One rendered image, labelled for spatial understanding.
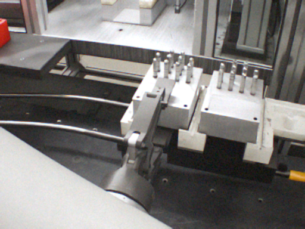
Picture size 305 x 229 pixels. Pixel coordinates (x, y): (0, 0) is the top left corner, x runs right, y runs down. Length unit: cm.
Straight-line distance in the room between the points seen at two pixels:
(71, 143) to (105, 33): 28
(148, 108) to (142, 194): 12
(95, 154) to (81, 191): 65
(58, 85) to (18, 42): 36
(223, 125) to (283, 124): 15
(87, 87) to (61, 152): 33
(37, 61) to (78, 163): 25
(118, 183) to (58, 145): 45
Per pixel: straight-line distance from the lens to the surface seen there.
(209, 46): 71
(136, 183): 43
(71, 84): 113
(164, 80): 56
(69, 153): 83
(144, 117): 46
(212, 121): 55
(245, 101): 58
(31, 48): 80
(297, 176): 63
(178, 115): 56
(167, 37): 79
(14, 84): 129
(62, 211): 16
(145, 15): 83
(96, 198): 17
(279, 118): 66
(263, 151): 57
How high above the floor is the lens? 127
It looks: 40 degrees down
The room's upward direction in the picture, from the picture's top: straight up
